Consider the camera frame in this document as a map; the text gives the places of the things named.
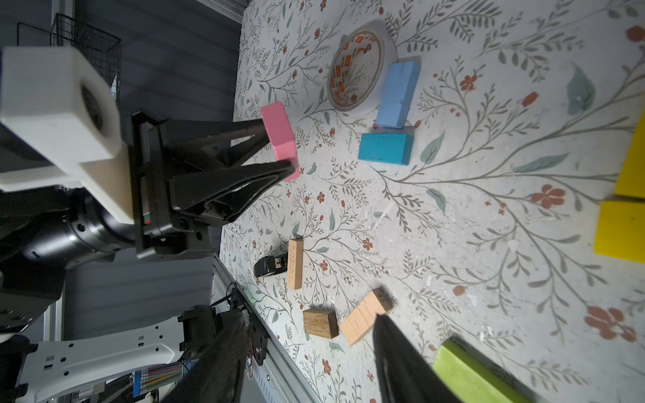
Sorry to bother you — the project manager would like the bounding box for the lime green block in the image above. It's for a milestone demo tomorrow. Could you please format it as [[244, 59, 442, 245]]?
[[433, 340, 528, 403]]

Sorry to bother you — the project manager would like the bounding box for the pink block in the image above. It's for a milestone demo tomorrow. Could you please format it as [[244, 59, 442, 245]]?
[[260, 102, 301, 182]]

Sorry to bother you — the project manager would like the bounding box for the black stapler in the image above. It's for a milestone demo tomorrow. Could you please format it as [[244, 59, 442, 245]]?
[[254, 253, 288, 278]]

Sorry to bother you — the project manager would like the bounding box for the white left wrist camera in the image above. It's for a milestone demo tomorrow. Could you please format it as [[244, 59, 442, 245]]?
[[1, 46, 134, 224]]

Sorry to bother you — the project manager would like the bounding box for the teal block near tape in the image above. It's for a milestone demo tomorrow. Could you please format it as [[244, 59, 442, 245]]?
[[358, 133, 413, 166]]

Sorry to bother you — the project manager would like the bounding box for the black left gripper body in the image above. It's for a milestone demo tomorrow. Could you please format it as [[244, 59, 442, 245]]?
[[129, 112, 216, 260]]

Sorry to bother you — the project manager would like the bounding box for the yellow block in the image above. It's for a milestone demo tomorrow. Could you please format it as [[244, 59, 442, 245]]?
[[594, 201, 644, 264], [615, 114, 645, 199]]

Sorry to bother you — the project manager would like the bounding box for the white tape roll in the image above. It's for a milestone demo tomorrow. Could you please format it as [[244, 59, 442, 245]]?
[[327, 20, 398, 117]]

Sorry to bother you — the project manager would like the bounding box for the light wooden block upright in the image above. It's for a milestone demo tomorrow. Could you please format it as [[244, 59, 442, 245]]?
[[287, 238, 304, 290]]

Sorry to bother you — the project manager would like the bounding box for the light blue block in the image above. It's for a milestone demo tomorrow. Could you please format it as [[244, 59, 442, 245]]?
[[376, 60, 421, 129]]

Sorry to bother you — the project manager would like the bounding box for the dark wooden block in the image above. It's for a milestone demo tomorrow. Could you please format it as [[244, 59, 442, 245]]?
[[302, 308, 339, 339]]

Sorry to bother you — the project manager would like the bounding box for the light wooden block slanted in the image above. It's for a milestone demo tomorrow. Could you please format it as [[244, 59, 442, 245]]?
[[340, 287, 393, 346]]

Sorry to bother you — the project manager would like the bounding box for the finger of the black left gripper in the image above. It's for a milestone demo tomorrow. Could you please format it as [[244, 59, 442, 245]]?
[[169, 161, 295, 226], [161, 119, 269, 174]]

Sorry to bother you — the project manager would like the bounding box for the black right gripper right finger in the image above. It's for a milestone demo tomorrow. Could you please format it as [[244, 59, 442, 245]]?
[[373, 315, 459, 402]]

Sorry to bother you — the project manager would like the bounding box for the black wire wall basket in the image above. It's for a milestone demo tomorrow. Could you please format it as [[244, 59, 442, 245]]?
[[16, 13, 122, 102]]

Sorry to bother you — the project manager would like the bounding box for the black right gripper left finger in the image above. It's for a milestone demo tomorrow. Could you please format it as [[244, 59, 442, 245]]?
[[163, 310, 250, 403]]

